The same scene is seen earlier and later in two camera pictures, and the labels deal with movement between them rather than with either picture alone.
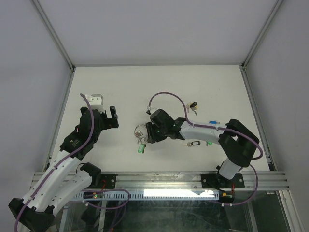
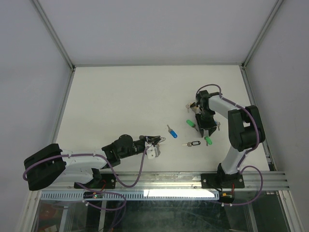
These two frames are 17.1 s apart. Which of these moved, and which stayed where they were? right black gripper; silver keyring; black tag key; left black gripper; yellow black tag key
Moved: silver keyring; left black gripper; right black gripper
Stayed: black tag key; yellow black tag key
